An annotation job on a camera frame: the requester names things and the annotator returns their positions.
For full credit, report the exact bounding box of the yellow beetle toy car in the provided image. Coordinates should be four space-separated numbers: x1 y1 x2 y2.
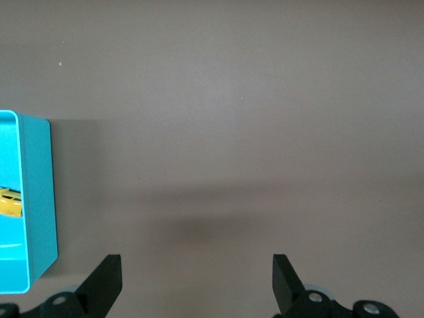
0 186 25 219

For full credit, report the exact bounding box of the teal storage box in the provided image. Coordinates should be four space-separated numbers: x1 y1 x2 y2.
0 109 60 295

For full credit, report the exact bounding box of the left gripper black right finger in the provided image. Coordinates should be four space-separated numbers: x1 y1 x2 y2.
272 253 398 318

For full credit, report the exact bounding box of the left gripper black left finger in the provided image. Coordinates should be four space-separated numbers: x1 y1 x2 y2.
0 254 123 318

